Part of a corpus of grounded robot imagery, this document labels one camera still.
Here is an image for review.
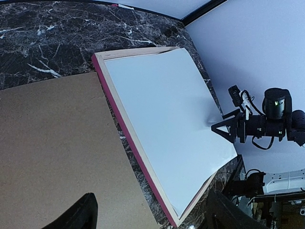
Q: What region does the brown cardboard backing board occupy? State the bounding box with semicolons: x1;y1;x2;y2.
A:
0;73;158;229

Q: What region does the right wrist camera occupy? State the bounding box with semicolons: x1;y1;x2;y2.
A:
228;85;253;120

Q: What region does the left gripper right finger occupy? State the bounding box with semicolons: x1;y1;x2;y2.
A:
206;190;267;229

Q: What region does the right black corner post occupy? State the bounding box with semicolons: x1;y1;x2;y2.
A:
182;0;227;26

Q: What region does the red sunset photo print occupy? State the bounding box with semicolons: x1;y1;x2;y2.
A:
105;48;237;217

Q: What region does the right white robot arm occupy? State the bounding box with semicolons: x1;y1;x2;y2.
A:
211;85;305;202

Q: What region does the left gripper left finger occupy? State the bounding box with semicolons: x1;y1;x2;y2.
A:
42;193;98;229

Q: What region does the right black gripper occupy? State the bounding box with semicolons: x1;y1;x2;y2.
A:
211;108;247;143

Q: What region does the light wooden picture frame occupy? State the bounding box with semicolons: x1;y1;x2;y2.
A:
91;46;218;228

